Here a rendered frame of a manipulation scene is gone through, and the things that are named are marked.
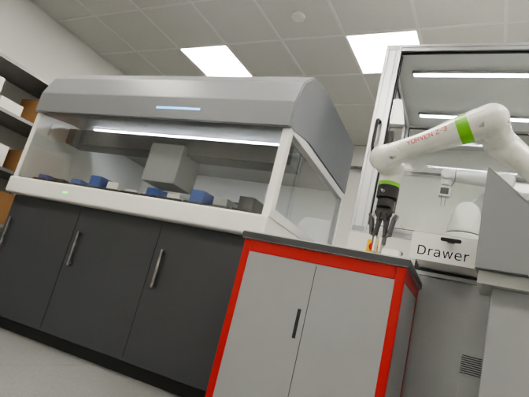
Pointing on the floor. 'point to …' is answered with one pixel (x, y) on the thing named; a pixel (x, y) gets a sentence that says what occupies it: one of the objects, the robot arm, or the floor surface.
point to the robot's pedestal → (505, 335)
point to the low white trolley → (315, 321)
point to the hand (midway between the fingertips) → (378, 244)
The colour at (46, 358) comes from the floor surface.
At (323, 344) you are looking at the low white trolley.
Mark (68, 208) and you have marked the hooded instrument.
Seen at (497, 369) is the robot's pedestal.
